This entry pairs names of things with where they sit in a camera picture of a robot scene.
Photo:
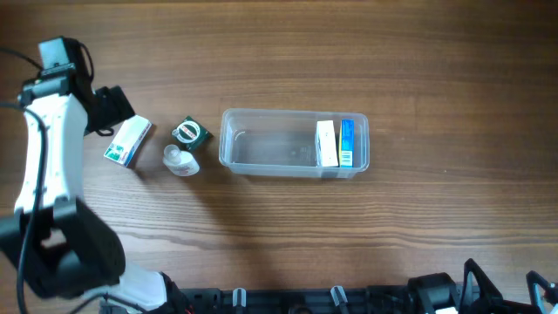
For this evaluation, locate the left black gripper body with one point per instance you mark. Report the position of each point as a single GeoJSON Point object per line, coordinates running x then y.
{"type": "Point", "coordinates": [112, 107]}

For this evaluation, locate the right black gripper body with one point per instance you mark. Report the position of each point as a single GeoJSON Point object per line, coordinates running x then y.
{"type": "Point", "coordinates": [497, 301]}

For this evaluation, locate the white Panadol box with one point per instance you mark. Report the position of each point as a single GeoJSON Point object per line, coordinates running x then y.
{"type": "Point", "coordinates": [127, 140]}

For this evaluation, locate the green Zam-Buk box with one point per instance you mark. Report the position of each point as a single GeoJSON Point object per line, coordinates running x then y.
{"type": "Point", "coordinates": [191, 134]}

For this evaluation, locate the small white bottle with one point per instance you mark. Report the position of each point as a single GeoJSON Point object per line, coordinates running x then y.
{"type": "Point", "coordinates": [180, 163]}

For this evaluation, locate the white medicine box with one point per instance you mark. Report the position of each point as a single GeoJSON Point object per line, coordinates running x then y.
{"type": "Point", "coordinates": [326, 145]}

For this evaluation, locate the blue medicine box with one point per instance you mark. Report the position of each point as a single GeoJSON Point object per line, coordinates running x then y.
{"type": "Point", "coordinates": [346, 143]}

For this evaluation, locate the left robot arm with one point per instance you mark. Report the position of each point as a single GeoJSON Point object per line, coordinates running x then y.
{"type": "Point", "coordinates": [58, 245]}

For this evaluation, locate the clear plastic container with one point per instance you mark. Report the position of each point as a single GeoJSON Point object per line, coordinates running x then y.
{"type": "Point", "coordinates": [283, 143]}

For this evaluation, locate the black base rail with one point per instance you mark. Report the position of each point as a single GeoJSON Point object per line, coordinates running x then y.
{"type": "Point", "coordinates": [372, 299]}

